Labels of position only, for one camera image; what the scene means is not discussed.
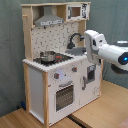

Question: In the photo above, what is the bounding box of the grey toy sink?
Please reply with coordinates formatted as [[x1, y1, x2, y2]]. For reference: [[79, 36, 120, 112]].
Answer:
[[66, 47, 86, 56]]

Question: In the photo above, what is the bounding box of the grey range hood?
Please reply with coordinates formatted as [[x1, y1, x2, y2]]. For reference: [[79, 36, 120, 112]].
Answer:
[[34, 5, 64, 27]]

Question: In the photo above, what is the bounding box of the black stove top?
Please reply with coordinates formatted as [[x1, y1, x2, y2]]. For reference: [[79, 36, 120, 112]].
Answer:
[[34, 53, 71, 66]]

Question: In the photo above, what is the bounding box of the white microwave door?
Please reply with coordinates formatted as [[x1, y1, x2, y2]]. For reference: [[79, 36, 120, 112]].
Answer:
[[66, 3, 90, 21]]

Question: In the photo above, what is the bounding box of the oven door with window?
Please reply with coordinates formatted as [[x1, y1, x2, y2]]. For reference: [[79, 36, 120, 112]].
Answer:
[[55, 81, 75, 112]]

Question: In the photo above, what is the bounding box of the black toy faucet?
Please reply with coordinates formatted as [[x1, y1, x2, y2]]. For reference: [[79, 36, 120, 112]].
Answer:
[[67, 33, 84, 49]]

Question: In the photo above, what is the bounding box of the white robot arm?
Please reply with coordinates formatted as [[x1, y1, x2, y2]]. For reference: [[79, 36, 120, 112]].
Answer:
[[84, 30, 128, 74]]

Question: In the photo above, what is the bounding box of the left red stove knob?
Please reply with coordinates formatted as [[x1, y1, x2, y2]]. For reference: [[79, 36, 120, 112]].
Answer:
[[54, 73, 60, 79]]

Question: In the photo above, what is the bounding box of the wooden toy kitchen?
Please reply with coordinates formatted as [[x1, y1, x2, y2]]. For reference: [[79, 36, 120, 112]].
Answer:
[[20, 1, 107, 128]]

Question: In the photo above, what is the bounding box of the small steel pot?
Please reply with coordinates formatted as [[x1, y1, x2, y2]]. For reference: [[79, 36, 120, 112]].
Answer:
[[40, 51, 55, 62]]

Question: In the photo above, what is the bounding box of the cabinet door with dispenser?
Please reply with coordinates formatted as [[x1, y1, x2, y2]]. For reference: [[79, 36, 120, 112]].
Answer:
[[80, 60, 101, 106]]

